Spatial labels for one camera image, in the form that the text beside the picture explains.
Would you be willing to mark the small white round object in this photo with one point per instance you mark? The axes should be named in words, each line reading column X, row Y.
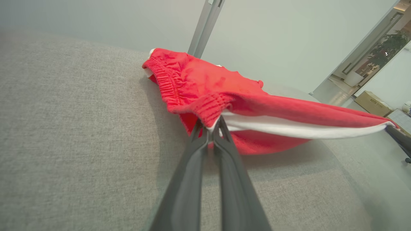
column 406, row 107

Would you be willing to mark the green potted plant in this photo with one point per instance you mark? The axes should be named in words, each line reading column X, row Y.
column 390, row 45

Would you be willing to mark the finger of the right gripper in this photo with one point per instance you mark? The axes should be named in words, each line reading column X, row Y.
column 401, row 139

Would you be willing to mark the grey low table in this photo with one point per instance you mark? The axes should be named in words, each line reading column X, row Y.
column 404, row 119

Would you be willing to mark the white plant pot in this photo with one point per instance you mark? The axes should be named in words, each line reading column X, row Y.
column 353, row 78

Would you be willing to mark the brown cardboard box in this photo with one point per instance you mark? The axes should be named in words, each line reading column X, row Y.
column 372, row 102

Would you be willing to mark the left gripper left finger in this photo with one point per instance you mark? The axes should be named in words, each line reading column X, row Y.
column 186, row 186

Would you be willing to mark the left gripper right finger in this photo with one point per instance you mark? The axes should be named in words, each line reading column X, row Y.
column 234, row 192

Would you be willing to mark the grey metal post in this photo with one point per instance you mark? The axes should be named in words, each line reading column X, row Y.
column 205, row 25

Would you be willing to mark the red shorts with white trim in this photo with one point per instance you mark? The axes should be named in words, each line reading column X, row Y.
column 199, row 83

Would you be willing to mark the grey fabric sofa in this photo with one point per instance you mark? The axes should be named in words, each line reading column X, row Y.
column 80, row 144

